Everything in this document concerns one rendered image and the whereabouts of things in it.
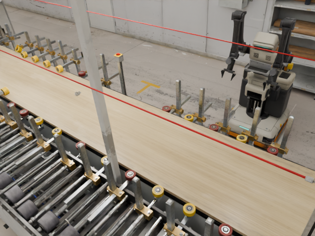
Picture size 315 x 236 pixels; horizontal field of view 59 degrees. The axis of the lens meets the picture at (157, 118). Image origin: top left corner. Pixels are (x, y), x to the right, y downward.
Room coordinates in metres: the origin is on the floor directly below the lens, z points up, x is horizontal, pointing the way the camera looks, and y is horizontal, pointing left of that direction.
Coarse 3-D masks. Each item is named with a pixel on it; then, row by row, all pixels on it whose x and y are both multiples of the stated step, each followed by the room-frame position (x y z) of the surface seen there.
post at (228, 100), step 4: (228, 100) 1.87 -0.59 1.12; (228, 104) 1.87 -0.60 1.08; (228, 108) 1.87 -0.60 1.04; (224, 112) 1.89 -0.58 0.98; (228, 112) 1.87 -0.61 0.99; (224, 116) 1.88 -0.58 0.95; (228, 116) 1.88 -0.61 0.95; (224, 120) 1.88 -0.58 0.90; (228, 120) 1.89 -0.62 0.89; (224, 124) 1.88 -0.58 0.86; (224, 132) 1.87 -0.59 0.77
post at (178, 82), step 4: (180, 80) 2.21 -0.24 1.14; (176, 84) 2.20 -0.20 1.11; (180, 84) 2.21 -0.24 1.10; (176, 88) 2.20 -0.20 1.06; (180, 88) 2.21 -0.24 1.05; (176, 92) 2.20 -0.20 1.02; (180, 92) 2.21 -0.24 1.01; (176, 96) 2.20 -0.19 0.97; (180, 96) 2.21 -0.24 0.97; (176, 100) 2.20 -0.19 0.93; (180, 100) 2.21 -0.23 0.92; (176, 104) 2.20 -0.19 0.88; (180, 104) 2.21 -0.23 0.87; (176, 108) 2.20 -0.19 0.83; (180, 116) 2.20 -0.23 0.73
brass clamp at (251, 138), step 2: (246, 130) 1.79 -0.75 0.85; (242, 132) 1.77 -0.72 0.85; (246, 132) 1.77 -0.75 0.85; (248, 132) 1.76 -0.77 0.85; (242, 134) 1.76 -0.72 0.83; (244, 134) 1.75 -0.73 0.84; (246, 134) 1.74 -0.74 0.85; (248, 134) 1.74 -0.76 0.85; (256, 134) 1.73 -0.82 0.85; (248, 136) 1.73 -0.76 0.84; (250, 136) 1.72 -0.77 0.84; (252, 136) 1.71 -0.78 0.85; (254, 136) 1.71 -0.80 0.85; (256, 136) 1.71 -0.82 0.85; (258, 136) 1.71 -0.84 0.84; (248, 138) 1.72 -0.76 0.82; (250, 138) 1.71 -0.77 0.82; (252, 138) 1.70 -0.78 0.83; (254, 138) 1.70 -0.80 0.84; (256, 138) 1.69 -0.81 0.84; (252, 140) 1.70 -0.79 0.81; (254, 140) 1.69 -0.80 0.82; (256, 140) 1.69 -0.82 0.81
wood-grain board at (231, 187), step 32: (0, 64) 3.34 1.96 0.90; (32, 64) 3.27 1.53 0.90; (32, 96) 2.50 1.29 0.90; (64, 96) 2.46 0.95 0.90; (64, 128) 1.93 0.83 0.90; (96, 128) 1.90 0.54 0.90; (128, 128) 1.87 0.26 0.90; (160, 128) 1.84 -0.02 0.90; (192, 128) 1.81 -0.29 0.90; (128, 160) 1.49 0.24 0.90; (160, 160) 1.46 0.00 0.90; (192, 160) 1.44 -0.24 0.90; (224, 160) 1.42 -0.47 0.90; (256, 160) 1.40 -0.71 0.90; (192, 192) 1.15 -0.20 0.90; (224, 192) 1.13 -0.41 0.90; (256, 192) 1.11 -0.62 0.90; (288, 192) 1.10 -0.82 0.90; (256, 224) 0.89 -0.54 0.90; (288, 224) 0.88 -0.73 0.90
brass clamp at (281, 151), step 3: (270, 144) 1.62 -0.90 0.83; (276, 144) 1.61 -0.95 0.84; (279, 144) 1.61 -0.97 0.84; (276, 147) 1.58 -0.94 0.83; (279, 147) 1.57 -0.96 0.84; (285, 147) 1.57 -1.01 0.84; (279, 150) 1.56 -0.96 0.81; (282, 150) 1.55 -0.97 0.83; (285, 150) 1.54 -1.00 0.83; (288, 150) 1.56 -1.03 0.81; (282, 153) 1.54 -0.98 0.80; (285, 153) 1.53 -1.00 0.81
